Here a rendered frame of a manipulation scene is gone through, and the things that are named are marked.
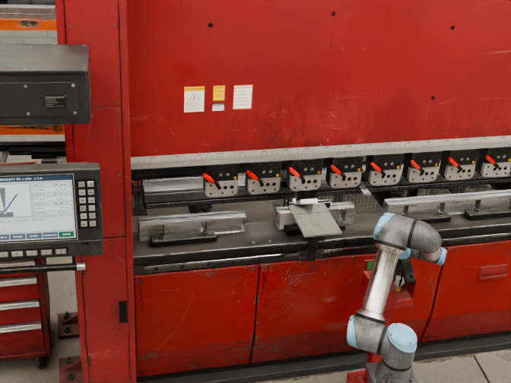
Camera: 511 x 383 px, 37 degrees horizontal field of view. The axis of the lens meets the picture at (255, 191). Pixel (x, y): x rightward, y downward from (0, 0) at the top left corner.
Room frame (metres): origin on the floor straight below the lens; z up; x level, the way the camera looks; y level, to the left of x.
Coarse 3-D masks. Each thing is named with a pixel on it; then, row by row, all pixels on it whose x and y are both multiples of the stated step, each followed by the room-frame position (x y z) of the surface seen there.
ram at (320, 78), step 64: (128, 0) 2.87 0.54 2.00; (192, 0) 2.94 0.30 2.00; (256, 0) 3.01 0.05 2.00; (320, 0) 3.09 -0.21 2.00; (384, 0) 3.16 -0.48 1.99; (448, 0) 3.24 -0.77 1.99; (192, 64) 2.94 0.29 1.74; (256, 64) 3.02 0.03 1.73; (320, 64) 3.09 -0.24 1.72; (384, 64) 3.17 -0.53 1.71; (448, 64) 3.26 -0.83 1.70; (192, 128) 2.94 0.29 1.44; (256, 128) 3.02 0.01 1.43; (320, 128) 3.10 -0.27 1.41; (384, 128) 3.19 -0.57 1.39; (448, 128) 3.28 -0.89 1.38
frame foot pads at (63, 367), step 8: (72, 312) 3.38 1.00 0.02; (64, 320) 3.30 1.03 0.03; (72, 320) 3.28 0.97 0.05; (64, 328) 3.23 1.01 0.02; (72, 328) 3.24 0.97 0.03; (64, 336) 3.17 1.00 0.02; (72, 336) 3.19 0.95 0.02; (64, 360) 2.98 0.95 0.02; (72, 360) 2.98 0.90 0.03; (80, 360) 2.93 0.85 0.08; (64, 368) 2.93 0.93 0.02; (72, 368) 2.91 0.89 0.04; (80, 368) 2.92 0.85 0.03; (64, 376) 2.87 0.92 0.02; (72, 376) 2.85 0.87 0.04; (80, 376) 2.87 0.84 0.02
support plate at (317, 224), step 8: (296, 208) 3.08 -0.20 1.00; (304, 208) 3.08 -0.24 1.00; (312, 208) 3.09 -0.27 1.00; (320, 208) 3.09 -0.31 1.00; (296, 216) 3.01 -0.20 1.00; (304, 216) 3.01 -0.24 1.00; (312, 216) 3.02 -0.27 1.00; (320, 216) 3.02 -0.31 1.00; (328, 216) 3.03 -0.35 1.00; (304, 224) 2.94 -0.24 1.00; (312, 224) 2.94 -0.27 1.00; (320, 224) 2.95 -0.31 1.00; (328, 224) 2.95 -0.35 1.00; (336, 224) 2.96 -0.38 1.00; (304, 232) 2.87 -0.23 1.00; (312, 232) 2.88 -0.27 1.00; (320, 232) 2.88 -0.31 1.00; (328, 232) 2.89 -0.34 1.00; (336, 232) 2.89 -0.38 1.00
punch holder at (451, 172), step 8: (448, 152) 3.31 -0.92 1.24; (456, 152) 3.29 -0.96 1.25; (464, 152) 3.31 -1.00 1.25; (472, 152) 3.32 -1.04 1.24; (448, 160) 3.29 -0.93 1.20; (456, 160) 3.30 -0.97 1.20; (464, 160) 3.31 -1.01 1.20; (472, 160) 3.32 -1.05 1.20; (440, 168) 3.35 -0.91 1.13; (448, 168) 3.28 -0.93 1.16; (456, 168) 3.30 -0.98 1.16; (464, 168) 3.31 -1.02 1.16; (472, 168) 3.32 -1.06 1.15; (448, 176) 3.29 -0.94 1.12; (456, 176) 3.30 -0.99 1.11; (464, 176) 3.31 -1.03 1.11
